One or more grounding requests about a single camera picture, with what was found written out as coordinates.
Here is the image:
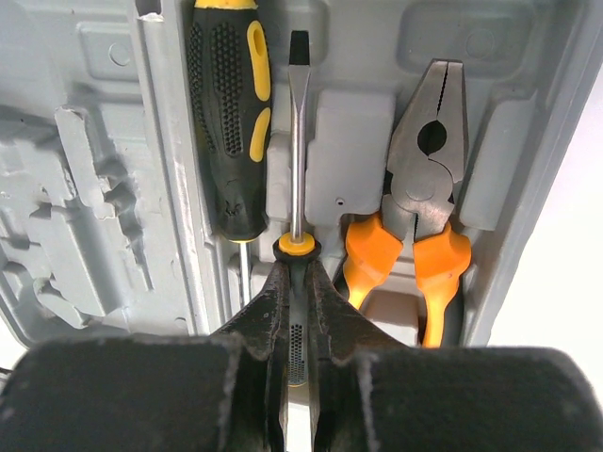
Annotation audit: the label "phillips screwdriver black yellow handle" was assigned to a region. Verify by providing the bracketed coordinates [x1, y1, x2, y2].
[187, 1, 272, 304]

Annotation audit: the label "flathead screwdriver black yellow handle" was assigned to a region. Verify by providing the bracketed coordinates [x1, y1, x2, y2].
[278, 30, 318, 387]

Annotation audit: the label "orange black handled pliers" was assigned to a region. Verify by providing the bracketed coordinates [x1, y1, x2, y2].
[334, 59, 472, 347]

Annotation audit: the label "grey plastic tool case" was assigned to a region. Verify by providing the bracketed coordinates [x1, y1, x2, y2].
[1, 1, 602, 347]

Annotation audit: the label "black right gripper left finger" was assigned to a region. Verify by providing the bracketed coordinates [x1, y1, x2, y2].
[1, 263, 290, 451]

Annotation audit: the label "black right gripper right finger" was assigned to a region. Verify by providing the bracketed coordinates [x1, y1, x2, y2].
[305, 261, 602, 451]

